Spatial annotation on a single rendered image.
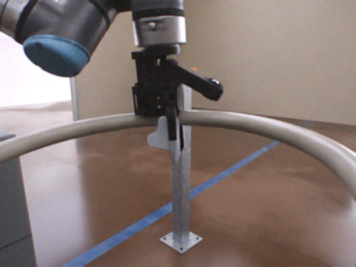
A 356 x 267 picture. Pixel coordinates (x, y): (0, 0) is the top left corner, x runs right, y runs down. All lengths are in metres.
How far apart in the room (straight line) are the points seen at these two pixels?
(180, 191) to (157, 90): 1.21
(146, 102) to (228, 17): 6.58
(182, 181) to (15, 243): 0.87
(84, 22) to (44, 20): 0.06
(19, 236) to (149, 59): 0.98
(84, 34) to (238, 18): 6.50
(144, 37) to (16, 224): 0.97
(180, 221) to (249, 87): 5.27
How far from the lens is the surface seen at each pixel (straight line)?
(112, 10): 0.54
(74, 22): 0.48
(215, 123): 0.48
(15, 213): 1.25
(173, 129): 0.47
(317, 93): 6.23
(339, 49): 6.17
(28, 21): 0.49
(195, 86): 0.49
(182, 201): 1.67
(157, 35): 0.47
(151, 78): 0.50
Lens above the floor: 1.09
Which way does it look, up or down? 15 degrees down
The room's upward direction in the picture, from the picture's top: straight up
